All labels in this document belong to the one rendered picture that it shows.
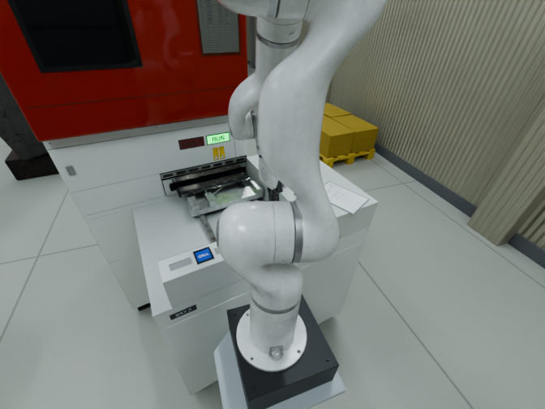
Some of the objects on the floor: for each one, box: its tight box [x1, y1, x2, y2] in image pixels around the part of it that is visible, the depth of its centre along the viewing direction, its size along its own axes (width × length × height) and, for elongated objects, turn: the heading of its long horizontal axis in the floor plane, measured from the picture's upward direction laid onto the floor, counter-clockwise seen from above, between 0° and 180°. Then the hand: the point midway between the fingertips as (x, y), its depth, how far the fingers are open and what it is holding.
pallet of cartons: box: [320, 103, 380, 168], centre depth 370 cm, size 123×88×43 cm
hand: (273, 198), depth 88 cm, fingers closed
